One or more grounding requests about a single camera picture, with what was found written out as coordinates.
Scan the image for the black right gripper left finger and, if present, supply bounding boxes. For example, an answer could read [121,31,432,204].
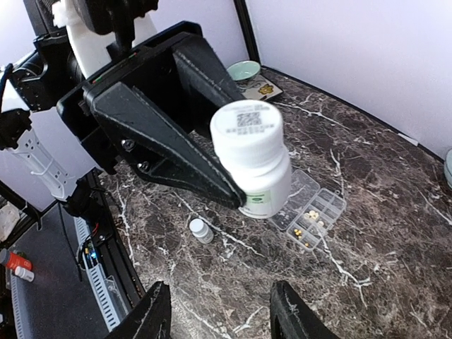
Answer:
[106,281,172,339]

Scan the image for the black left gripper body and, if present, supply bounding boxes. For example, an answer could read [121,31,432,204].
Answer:
[56,22,212,174]

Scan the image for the white pill bottle front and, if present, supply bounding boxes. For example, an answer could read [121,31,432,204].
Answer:
[189,218,214,244]

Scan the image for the small teal patterned bowl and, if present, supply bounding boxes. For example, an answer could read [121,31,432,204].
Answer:
[444,149,452,188]

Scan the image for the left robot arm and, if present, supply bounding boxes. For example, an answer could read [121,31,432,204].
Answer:
[1,1,248,211]

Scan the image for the white slotted cable duct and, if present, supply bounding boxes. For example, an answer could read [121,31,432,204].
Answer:
[73,217,128,332]

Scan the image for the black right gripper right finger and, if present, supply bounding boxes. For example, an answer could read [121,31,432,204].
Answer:
[270,280,338,339]

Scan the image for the clear plastic pill organizer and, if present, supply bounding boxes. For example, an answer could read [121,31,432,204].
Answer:
[270,169,347,251]

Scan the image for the white bottle outside enclosure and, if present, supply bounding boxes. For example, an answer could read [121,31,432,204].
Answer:
[14,266,35,283]

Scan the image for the red bottle outside enclosure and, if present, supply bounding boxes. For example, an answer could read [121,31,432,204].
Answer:
[0,249,32,271]

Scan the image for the black left frame post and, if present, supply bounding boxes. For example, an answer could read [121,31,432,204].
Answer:
[233,0,261,63]

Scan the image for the teal bowl on plate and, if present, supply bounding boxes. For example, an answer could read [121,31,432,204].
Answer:
[227,60,261,89]

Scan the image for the small yellow pills in organizer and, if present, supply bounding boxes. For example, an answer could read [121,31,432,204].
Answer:
[293,228,311,248]

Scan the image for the square floral ceramic plate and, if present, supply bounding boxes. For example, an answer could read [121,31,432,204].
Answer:
[241,75,283,101]

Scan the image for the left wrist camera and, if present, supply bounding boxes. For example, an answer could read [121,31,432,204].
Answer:
[52,1,158,78]

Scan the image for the white pill bottle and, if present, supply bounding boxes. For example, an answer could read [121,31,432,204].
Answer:
[210,100,292,219]
[189,218,214,244]

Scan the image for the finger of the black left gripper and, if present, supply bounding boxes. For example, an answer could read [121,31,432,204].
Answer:
[172,35,244,106]
[90,83,246,208]

